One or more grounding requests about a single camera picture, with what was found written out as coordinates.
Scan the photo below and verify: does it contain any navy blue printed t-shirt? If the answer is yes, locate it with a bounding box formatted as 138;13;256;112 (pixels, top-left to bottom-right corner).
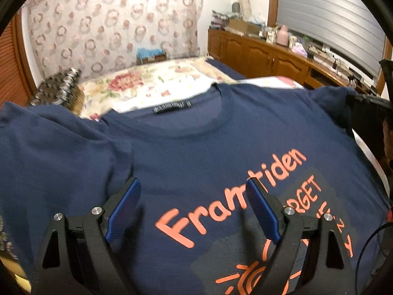
1;84;388;294

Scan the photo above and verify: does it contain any white strawberry print sheet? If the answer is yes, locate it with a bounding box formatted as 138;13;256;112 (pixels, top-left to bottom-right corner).
239;76;303;89

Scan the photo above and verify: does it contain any pink tissue pack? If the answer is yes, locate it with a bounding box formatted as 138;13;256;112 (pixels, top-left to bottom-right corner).
291;41;308;58

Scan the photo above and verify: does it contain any grey window roller blind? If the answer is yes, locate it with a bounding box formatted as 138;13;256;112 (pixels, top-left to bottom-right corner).
277;0;385;77

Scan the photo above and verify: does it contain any pink thermos jug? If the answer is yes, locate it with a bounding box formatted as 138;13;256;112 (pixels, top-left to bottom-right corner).
276;25;289;47

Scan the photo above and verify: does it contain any wooden sideboard cabinet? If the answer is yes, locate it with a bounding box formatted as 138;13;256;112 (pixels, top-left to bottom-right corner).
207;28;377;95

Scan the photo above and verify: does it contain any brown cardboard box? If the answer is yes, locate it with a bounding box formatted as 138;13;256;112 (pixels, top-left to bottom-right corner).
228;19;260;35

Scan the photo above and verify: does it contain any navy blue blanket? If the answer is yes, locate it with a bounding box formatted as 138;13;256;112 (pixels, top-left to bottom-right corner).
206;59;246;81

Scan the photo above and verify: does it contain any stack of folded papers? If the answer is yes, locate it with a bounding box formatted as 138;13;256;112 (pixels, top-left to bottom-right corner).
210;10;237;30

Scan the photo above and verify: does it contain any louvered wooden wardrobe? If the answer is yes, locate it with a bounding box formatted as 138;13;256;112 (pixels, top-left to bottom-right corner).
0;10;37;106

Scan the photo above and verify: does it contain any floral beige quilt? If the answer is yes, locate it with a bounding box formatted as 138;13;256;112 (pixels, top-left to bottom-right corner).
79;57;236;120

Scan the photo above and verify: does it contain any box with blue items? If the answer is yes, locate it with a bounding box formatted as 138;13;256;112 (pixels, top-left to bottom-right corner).
137;48;167;65

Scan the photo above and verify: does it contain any black ring patterned pillow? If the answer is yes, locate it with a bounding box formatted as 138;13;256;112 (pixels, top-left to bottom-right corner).
29;67;83;110

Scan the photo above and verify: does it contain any circle patterned wall curtain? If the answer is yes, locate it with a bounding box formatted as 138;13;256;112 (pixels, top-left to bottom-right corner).
25;0;203;79

